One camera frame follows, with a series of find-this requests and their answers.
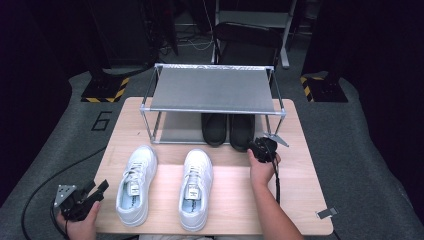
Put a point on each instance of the person's light clothing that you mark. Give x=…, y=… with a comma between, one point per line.
x=176, y=237

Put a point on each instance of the grey metal shoe rack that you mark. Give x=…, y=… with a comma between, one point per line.
x=213, y=90

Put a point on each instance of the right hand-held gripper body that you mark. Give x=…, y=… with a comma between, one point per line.
x=265, y=150

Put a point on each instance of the white metal desk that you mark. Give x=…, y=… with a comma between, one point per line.
x=253, y=18

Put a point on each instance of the striped black stand base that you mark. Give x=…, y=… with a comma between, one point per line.
x=103, y=90
x=325, y=91

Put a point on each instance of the black chair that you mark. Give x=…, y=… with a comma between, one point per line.
x=246, y=35

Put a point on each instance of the person's left hand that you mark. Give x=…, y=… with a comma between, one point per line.
x=80, y=230

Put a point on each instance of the white sneaker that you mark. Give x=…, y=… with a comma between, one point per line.
x=199, y=163
x=141, y=160

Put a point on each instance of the dark cabinet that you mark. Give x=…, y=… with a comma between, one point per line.
x=123, y=30

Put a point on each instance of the black curtain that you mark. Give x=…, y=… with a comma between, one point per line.
x=383, y=83
x=30, y=83

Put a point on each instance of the black slipper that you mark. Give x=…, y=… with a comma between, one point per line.
x=240, y=133
x=214, y=131

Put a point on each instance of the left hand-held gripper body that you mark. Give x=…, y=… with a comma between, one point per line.
x=71, y=208

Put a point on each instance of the person's right hand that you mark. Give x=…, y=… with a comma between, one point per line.
x=261, y=173

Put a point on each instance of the grey tape strip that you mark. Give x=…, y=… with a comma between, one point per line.
x=326, y=212

